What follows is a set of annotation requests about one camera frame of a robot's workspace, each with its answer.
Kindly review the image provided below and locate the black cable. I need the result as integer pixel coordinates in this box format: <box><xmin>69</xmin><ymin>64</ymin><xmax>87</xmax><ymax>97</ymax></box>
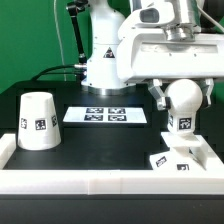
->
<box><xmin>31</xmin><ymin>64</ymin><xmax>88</xmax><ymax>82</ymax></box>

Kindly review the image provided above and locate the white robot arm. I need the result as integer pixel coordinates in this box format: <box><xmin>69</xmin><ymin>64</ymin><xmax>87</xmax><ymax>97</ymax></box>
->
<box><xmin>83</xmin><ymin>0</ymin><xmax>224</xmax><ymax>110</ymax></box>

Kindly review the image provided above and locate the white thin cable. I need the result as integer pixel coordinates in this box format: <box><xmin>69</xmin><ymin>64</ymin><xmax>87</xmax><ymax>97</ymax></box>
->
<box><xmin>53</xmin><ymin>0</ymin><xmax>67</xmax><ymax>82</ymax></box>

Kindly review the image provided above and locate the white U-shaped border frame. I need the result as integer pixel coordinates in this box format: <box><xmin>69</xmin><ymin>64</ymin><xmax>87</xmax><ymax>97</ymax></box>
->
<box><xmin>0</xmin><ymin>134</ymin><xmax>224</xmax><ymax>195</ymax></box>

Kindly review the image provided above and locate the white marker sheet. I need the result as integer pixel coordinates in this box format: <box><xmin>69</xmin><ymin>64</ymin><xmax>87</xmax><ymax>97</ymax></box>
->
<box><xmin>63</xmin><ymin>106</ymin><xmax>147</xmax><ymax>124</ymax></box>

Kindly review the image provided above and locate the white lamp base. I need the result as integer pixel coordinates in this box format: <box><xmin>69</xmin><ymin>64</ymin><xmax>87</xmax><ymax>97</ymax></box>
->
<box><xmin>149</xmin><ymin>132</ymin><xmax>210</xmax><ymax>172</ymax></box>

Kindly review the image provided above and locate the white lamp bulb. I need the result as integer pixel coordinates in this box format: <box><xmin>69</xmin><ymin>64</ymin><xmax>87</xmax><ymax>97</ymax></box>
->
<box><xmin>165</xmin><ymin>79</ymin><xmax>203</xmax><ymax>136</ymax></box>

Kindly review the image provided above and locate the white lamp shade cone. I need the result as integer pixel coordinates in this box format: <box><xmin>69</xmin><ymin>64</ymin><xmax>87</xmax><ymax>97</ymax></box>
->
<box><xmin>18</xmin><ymin>92</ymin><xmax>61</xmax><ymax>150</ymax></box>

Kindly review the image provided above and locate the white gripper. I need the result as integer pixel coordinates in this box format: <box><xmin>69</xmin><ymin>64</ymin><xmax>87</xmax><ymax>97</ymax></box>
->
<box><xmin>116</xmin><ymin>8</ymin><xmax>224</xmax><ymax>111</ymax></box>

